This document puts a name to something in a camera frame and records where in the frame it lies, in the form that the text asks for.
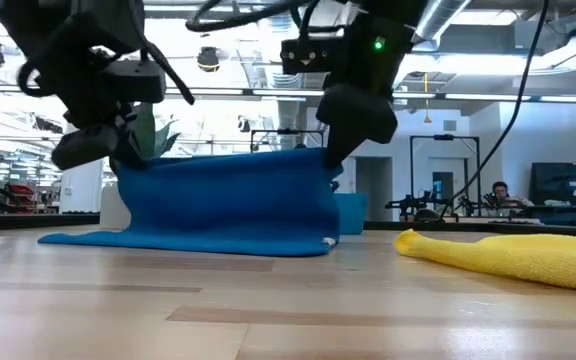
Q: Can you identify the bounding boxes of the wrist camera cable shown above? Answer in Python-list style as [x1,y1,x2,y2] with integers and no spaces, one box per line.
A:
[140,38,197,106]
[185,0,319,34]

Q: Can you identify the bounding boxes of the red storage bins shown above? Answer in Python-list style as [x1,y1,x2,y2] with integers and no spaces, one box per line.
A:
[6,183,37,214]

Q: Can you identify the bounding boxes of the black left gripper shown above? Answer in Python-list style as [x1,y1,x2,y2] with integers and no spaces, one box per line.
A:
[42,54,148,172]

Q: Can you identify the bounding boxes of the yellow hanging cord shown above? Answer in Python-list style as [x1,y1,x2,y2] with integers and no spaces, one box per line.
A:
[421,72,433,125]

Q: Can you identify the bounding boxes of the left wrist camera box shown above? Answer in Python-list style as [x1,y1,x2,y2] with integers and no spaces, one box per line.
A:
[101,59,168,105]

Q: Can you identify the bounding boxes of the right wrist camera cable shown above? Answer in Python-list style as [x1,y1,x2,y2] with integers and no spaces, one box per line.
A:
[185,0,319,34]

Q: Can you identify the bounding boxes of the blue microfiber towel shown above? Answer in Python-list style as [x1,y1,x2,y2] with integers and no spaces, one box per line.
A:
[37,148,344,258]

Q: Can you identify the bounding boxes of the dark computer monitor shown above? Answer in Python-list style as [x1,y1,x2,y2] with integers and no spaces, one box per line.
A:
[530,162,576,207]

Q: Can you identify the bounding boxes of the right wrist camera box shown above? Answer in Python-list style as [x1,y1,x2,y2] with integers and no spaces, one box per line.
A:
[280,36,347,76]

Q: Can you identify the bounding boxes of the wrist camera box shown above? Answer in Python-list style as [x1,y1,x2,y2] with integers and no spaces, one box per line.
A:
[101,59,168,105]
[280,36,347,76]

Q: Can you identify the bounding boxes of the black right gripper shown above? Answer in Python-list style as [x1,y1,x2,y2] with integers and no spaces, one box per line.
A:
[315,14,414,170]

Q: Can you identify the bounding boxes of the person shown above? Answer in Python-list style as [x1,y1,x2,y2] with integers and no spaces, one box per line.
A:
[490,180,535,209]

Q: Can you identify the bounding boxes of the green plant in white pot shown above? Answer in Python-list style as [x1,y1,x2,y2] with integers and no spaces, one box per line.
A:
[98,102,183,232]

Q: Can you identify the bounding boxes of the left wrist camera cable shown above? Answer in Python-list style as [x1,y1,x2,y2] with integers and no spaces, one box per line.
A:
[140,38,197,106]

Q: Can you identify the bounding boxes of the black station frame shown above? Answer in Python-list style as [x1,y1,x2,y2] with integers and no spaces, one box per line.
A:
[409,133,482,217]

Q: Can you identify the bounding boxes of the black aluminium table frame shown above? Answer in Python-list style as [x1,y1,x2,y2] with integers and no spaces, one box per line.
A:
[0,212,576,239]

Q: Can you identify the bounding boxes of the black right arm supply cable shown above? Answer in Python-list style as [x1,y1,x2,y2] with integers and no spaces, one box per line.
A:
[437,0,552,221]

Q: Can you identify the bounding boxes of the blue plastic basket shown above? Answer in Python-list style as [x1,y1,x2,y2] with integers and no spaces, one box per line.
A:
[332,192,369,236]

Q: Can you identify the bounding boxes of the yellow microfiber towel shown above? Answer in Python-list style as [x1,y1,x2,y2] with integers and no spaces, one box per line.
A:
[394,216,576,294]

